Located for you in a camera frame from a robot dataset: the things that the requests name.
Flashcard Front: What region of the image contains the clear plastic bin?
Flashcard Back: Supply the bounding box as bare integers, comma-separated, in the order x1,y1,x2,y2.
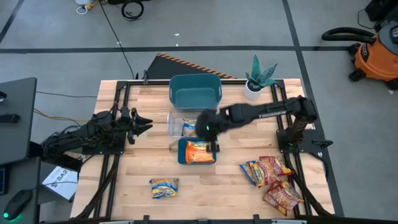
166,108,203,138

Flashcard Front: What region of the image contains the potted plant in white pot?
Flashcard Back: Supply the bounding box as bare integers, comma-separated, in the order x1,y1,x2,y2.
243,55,279,100

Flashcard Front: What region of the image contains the grey floor cable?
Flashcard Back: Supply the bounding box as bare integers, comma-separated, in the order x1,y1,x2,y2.
35,90,98,98

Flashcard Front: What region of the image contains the black ramp with hazard stripe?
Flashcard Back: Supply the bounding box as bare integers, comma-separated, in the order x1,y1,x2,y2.
146,52,237,80

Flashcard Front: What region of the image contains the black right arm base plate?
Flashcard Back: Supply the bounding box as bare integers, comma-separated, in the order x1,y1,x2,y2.
276,127,333,154

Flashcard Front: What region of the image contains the long black floor cable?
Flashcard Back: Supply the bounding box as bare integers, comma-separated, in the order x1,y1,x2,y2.
98,0,138,79

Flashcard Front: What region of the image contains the deep teal plastic bin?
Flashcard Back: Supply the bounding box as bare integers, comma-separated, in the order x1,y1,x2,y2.
169,74,223,113

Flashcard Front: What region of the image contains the coiled black cable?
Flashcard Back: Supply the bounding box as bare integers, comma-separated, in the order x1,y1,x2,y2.
120,0,144,22

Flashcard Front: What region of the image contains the black computer mouse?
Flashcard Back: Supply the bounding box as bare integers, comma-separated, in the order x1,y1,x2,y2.
2,189,34,220

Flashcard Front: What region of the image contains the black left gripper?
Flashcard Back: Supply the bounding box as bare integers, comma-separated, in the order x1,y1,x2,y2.
119,107,154,146

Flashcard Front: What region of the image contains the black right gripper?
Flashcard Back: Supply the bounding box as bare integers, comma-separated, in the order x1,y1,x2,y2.
195,108,228,153

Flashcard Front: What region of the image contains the shallow teal tray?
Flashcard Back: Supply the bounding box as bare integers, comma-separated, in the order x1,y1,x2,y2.
177,138,217,166

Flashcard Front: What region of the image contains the black aluminium table frame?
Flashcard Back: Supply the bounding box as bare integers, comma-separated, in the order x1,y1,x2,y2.
74,79,335,220

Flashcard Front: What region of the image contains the black vacuum hose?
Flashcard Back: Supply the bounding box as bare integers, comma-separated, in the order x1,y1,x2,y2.
321,27,377,44

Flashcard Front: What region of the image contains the orange noodle pack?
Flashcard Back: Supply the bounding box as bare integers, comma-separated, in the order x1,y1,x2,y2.
185,140,216,164

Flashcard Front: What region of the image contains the black device on desk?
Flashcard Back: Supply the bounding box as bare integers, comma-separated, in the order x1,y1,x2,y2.
0,113,21,124

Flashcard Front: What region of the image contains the black keyboard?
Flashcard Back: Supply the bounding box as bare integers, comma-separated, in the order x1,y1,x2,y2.
0,166,10,195

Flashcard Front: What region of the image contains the yellow floor cable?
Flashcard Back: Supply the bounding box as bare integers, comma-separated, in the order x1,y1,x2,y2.
33,108,91,123

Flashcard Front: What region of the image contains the white printed paper sheet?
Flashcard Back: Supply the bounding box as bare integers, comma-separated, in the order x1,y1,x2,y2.
42,166,78,202

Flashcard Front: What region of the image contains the dark grey desk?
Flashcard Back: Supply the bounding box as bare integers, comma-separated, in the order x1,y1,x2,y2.
0,77,37,166

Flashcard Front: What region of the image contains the low grey side desk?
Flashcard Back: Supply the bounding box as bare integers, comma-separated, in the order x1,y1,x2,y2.
0,156,41,224

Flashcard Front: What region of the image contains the black case on floor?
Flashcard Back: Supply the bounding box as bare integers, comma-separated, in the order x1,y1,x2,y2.
364,0,398,22

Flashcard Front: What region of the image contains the orange shop vacuum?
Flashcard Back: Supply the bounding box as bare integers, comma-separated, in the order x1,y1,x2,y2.
348,23,398,91

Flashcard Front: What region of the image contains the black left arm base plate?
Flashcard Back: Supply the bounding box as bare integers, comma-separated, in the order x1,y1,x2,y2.
82,136,125,156

